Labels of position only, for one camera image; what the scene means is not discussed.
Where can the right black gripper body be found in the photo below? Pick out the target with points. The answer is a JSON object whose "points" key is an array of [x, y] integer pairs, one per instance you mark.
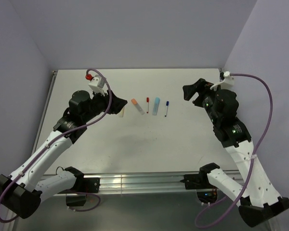
{"points": [[205, 95]]}

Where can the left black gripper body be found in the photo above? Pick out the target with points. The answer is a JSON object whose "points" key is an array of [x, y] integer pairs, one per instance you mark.
{"points": [[98, 104]]}

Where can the yellow highlighter pen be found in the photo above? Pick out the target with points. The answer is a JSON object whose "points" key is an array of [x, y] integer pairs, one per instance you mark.
{"points": [[121, 114]]}

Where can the clear blue highlighter pen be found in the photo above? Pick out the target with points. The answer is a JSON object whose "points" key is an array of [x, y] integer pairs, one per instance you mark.
{"points": [[155, 109]]}

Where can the clear orange highlighter pen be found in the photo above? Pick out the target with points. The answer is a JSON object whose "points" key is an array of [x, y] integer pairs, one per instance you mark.
{"points": [[139, 109]]}

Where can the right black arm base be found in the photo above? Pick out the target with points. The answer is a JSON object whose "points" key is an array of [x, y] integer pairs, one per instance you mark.
{"points": [[194, 182]]}

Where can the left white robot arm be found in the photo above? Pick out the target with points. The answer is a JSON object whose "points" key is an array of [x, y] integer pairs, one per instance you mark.
{"points": [[23, 191]]}

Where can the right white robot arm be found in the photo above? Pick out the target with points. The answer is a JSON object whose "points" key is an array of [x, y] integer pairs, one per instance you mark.
{"points": [[257, 201]]}

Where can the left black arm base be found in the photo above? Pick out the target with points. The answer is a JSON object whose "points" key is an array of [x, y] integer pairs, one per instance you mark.
{"points": [[86, 185]]}

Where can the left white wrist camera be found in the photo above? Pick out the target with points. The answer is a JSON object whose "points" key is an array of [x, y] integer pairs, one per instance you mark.
{"points": [[96, 83]]}

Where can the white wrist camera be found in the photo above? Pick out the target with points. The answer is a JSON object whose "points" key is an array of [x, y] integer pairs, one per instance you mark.
{"points": [[96, 83], [226, 81]]}

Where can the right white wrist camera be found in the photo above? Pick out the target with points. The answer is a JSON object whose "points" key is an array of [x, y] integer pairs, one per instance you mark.
{"points": [[226, 81]]}

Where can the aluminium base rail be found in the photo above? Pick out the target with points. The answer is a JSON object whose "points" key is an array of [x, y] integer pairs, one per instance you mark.
{"points": [[139, 183]]}

